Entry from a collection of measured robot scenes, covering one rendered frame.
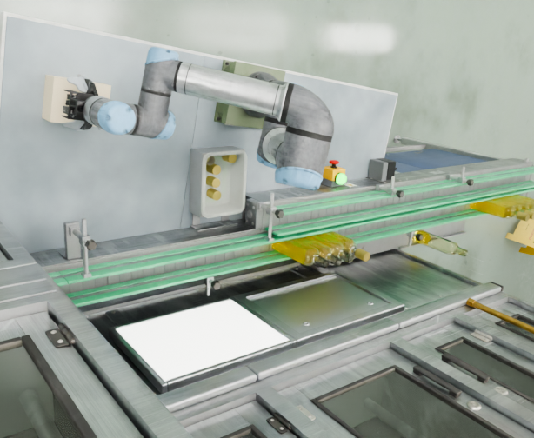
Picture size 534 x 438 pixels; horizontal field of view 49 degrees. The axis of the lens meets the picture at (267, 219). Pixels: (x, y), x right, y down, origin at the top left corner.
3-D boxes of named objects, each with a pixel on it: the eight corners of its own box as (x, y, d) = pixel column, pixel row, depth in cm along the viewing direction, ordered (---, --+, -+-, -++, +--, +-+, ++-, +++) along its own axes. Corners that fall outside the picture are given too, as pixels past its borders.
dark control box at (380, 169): (366, 176, 250) (381, 181, 244) (369, 158, 248) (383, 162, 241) (379, 175, 255) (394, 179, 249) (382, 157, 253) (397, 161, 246)
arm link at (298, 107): (345, 91, 135) (142, 43, 136) (334, 137, 137) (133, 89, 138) (342, 92, 146) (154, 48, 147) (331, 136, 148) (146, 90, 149)
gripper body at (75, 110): (63, 88, 151) (78, 92, 142) (95, 92, 157) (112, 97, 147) (60, 116, 153) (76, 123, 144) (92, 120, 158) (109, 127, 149)
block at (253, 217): (243, 224, 208) (254, 229, 203) (243, 199, 205) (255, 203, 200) (250, 222, 210) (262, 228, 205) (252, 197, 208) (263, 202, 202)
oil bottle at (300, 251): (270, 248, 211) (309, 268, 195) (271, 234, 209) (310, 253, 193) (283, 246, 214) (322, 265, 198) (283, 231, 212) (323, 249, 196)
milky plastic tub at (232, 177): (189, 212, 200) (202, 219, 194) (190, 148, 194) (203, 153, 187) (231, 206, 211) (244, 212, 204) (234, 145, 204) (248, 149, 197)
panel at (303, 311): (108, 336, 169) (162, 395, 143) (108, 327, 168) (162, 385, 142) (335, 276, 221) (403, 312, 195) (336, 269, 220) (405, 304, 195)
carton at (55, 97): (45, 74, 160) (54, 76, 155) (101, 82, 170) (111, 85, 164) (42, 117, 163) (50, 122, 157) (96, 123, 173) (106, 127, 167)
